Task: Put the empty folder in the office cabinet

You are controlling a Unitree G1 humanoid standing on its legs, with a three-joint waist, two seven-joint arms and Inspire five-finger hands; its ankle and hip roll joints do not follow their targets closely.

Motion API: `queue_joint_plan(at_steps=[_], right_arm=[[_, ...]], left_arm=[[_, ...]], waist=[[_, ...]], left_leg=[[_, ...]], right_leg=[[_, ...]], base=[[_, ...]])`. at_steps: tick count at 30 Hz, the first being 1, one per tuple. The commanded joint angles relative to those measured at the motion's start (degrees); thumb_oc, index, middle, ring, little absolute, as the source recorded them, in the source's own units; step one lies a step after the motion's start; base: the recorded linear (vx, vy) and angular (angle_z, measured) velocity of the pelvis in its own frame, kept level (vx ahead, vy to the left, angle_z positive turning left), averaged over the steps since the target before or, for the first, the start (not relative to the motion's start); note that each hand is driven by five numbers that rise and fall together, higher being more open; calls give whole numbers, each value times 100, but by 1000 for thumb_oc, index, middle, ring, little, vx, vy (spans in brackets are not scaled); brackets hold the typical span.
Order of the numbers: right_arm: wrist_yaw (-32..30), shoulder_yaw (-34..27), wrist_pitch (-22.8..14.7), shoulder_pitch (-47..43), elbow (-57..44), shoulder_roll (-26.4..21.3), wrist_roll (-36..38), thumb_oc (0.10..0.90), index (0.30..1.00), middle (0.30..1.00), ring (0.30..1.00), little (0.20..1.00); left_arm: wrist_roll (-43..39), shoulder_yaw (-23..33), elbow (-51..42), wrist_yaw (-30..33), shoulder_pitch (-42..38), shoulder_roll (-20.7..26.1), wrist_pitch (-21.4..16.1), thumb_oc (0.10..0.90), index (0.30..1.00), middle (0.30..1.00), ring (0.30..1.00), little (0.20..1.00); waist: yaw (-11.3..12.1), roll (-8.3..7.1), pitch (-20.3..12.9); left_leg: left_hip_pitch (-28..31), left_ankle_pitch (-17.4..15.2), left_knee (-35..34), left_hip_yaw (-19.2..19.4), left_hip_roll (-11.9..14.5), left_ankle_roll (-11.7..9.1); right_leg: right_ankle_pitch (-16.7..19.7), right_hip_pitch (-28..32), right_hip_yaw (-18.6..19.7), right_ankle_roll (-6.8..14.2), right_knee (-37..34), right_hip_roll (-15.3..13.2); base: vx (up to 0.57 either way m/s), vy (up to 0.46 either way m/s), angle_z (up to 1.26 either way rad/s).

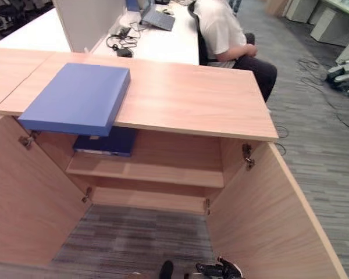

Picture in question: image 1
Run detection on dark robot foot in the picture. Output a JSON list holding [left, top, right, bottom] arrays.
[[159, 260, 175, 279]]

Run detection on white office desk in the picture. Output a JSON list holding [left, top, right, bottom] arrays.
[[91, 0, 201, 66]]

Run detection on black office chair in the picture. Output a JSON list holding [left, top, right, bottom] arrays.
[[187, 0, 257, 69]]

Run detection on white pedestal cabinet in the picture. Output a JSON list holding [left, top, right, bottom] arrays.
[[309, 5, 349, 48]]

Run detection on white desk beyond partition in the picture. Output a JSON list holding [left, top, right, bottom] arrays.
[[0, 7, 73, 53]]

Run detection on wooden office cabinet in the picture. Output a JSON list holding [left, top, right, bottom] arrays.
[[0, 51, 280, 216]]

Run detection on dark office chairs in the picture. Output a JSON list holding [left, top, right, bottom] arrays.
[[0, 0, 54, 37]]

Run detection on wooden right cabinet door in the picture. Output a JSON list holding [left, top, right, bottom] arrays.
[[206, 141, 349, 279]]

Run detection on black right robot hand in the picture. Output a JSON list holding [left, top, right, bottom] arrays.
[[195, 256, 245, 279]]

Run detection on dark blue binder folder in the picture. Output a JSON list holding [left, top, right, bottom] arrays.
[[72, 126, 138, 158]]

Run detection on grey laptop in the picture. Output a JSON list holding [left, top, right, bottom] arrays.
[[139, 0, 176, 32]]

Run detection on grey robot on floor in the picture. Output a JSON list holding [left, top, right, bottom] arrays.
[[325, 60, 349, 98]]

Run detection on adjoining wooden cabinet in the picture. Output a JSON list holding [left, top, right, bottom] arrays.
[[0, 48, 58, 111]]

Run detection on black power adapter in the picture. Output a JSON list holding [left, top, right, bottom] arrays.
[[116, 48, 134, 59]]

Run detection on black desk cable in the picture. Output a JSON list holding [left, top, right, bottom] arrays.
[[120, 19, 143, 49]]

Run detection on black headset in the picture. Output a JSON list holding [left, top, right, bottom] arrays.
[[105, 34, 120, 50]]

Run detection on person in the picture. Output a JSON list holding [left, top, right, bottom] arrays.
[[188, 0, 278, 103]]

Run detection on black looped floor cable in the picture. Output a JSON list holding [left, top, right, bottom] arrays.
[[266, 108, 289, 155]]

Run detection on wooden cabinet door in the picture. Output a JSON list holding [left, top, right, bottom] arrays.
[[0, 115, 93, 267], [206, 141, 349, 279]]

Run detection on blue file box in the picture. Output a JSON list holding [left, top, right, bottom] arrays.
[[124, 0, 141, 13]]

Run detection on wooden cabinet shelf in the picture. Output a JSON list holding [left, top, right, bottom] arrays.
[[65, 152, 225, 189]]

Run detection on wooden left cabinet door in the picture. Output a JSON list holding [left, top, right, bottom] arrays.
[[0, 115, 93, 267]]

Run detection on blue box folder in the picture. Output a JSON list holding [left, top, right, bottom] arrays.
[[17, 62, 131, 138]]

